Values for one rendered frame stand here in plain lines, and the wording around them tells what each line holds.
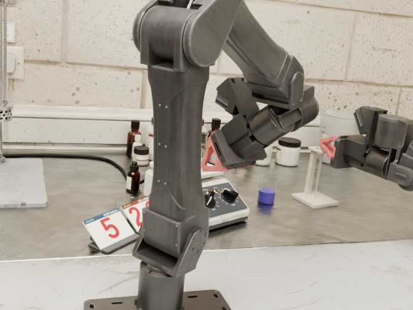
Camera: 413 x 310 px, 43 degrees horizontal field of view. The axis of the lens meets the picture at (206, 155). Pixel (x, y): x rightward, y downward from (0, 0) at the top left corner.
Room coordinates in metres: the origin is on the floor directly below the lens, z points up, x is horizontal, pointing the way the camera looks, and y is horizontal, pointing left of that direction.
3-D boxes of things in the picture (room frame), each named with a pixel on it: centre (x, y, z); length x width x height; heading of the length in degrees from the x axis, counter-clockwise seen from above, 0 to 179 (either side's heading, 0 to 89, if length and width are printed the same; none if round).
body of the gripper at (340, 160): (1.10, -0.33, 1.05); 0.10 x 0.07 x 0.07; 123
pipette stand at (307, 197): (1.19, -0.27, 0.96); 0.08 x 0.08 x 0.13; 33
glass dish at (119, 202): (1.00, 0.15, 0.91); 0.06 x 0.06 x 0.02
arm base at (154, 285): (0.65, 0.04, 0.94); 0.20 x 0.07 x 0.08; 110
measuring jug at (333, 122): (1.57, -0.40, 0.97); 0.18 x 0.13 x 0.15; 29
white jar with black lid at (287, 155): (1.49, -0.24, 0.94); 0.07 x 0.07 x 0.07
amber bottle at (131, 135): (1.41, 0.20, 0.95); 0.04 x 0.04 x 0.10
